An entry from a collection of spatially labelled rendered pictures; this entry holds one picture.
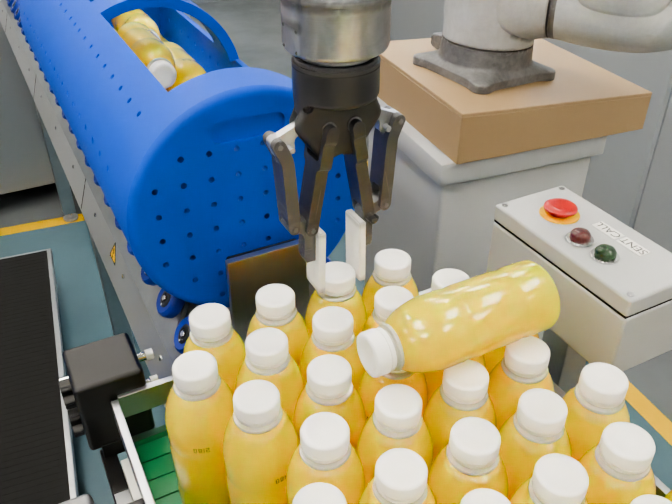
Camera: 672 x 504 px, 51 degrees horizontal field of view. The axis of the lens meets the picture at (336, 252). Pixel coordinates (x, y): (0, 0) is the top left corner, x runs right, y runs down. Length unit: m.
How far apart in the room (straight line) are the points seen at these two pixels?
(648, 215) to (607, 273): 1.70
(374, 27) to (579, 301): 0.35
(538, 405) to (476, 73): 0.70
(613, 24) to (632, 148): 1.22
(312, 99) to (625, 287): 0.35
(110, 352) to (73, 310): 1.77
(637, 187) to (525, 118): 1.23
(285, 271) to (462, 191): 0.44
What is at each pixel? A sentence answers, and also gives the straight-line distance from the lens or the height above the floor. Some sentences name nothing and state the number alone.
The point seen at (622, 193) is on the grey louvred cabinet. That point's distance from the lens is 2.40.
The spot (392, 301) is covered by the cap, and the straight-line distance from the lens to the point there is 0.68.
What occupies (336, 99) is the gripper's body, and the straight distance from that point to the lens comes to 0.58.
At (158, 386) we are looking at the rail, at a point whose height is 0.98.
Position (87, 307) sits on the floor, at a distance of 2.54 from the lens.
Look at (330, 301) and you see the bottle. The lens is 0.71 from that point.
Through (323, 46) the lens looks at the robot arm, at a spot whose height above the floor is 1.33.
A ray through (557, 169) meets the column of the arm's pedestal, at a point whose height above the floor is 0.94.
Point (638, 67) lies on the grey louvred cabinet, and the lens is 2.29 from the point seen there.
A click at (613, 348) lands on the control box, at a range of 0.74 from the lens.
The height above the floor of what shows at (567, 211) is 1.11.
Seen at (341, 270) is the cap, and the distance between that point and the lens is 0.71.
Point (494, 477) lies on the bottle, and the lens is 0.59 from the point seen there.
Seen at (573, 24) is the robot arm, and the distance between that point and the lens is 1.16.
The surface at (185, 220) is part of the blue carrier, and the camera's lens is 0.79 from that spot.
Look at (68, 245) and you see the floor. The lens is 2.89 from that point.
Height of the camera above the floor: 1.50
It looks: 34 degrees down
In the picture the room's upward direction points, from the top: straight up
